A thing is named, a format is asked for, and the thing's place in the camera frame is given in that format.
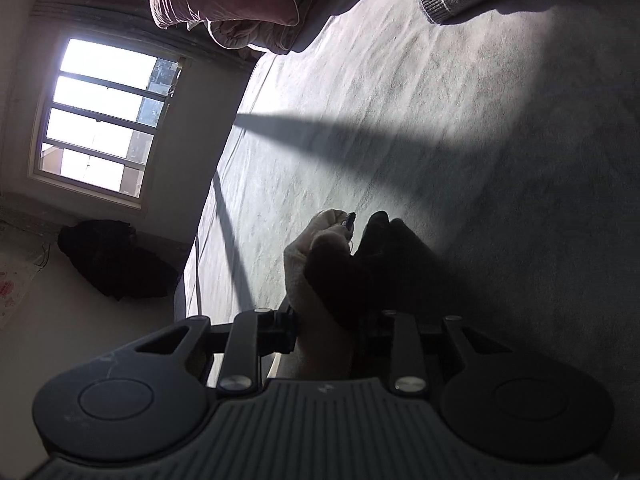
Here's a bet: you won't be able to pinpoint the dark hanging coat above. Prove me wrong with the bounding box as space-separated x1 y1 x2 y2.
56 219 180 302

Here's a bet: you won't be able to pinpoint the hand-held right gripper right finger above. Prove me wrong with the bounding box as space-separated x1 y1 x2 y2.
354 310 506 397

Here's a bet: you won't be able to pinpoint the folded grey pink duvet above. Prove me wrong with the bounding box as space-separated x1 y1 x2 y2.
205 0 361 56

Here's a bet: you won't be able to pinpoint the wall poster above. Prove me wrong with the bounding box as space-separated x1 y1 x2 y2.
0 252 43 331

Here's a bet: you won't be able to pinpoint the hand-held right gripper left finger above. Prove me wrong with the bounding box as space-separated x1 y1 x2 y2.
132 309 301 397

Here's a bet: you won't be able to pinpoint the window with white frame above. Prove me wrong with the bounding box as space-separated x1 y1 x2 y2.
27 30 183 211

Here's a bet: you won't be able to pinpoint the black fleece-lined pants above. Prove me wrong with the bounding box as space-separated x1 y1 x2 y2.
270 207 441 381

